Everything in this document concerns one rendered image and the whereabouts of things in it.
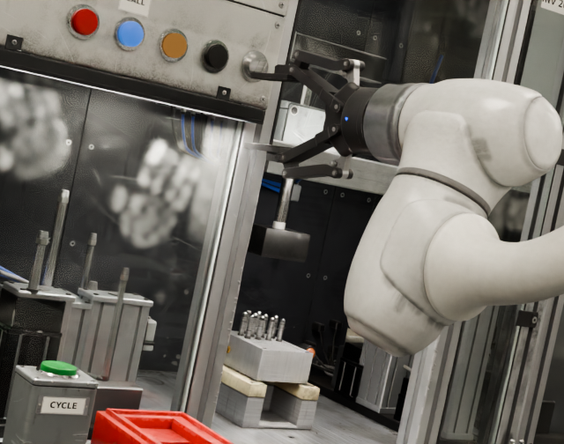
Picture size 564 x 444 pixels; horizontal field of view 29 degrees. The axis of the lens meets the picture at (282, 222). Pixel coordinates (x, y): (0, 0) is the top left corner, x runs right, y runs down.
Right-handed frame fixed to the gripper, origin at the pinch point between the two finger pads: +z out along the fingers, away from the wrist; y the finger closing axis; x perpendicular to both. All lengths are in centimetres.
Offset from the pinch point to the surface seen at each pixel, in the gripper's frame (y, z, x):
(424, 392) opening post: -40, 5, -40
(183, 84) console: 2.4, 7.5, 7.9
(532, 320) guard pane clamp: -28, 1, -60
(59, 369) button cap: -30.4, -0.7, 26.7
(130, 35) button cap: 7.3, 7.3, 16.3
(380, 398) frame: -45, 21, -48
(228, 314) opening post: -26.9, 8.0, -3.2
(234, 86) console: 2.9, 6.6, 0.6
